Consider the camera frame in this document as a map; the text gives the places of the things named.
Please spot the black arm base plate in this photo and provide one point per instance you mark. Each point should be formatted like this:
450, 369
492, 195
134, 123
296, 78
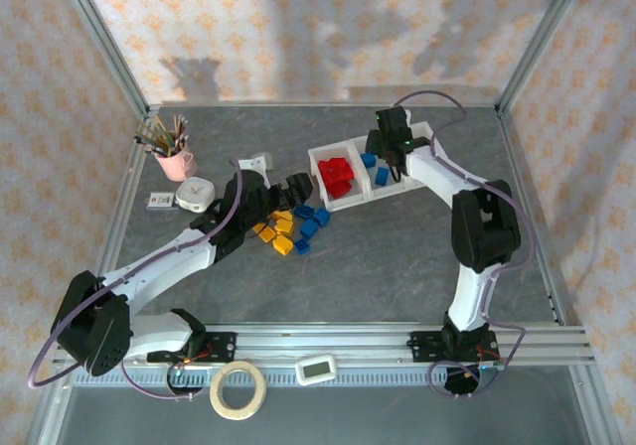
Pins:
223, 345
422, 345

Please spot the wide aluminium mounting rail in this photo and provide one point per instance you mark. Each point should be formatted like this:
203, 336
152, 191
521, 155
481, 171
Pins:
323, 343

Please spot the aluminium frame rail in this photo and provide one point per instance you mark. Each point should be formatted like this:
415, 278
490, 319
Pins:
539, 216
119, 216
47, 425
298, 103
596, 405

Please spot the pink cup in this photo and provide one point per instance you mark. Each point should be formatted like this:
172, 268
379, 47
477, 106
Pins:
174, 164

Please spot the white table clock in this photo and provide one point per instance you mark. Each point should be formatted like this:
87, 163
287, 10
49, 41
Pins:
195, 194

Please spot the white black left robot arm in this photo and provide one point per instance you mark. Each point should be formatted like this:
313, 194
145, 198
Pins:
164, 261

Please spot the white digital timer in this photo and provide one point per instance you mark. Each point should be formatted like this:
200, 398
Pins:
315, 370

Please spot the small controller board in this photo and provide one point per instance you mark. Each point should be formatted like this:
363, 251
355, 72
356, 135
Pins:
489, 362

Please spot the blue lego brick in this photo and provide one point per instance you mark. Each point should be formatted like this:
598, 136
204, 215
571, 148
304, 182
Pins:
301, 246
309, 227
381, 176
322, 217
303, 211
368, 160

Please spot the small white card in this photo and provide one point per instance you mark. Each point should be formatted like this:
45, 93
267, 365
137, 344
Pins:
163, 200

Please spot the coloured pencil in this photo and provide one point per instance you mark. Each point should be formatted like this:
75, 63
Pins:
149, 143
182, 128
175, 129
153, 136
162, 128

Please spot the beige tape roll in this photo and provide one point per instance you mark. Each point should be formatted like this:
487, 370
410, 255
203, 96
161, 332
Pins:
218, 400

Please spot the red lego brick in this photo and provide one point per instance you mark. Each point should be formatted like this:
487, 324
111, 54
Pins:
332, 183
325, 167
342, 190
346, 174
340, 163

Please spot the aluminium frame post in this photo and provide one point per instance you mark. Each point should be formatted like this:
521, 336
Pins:
107, 43
540, 43

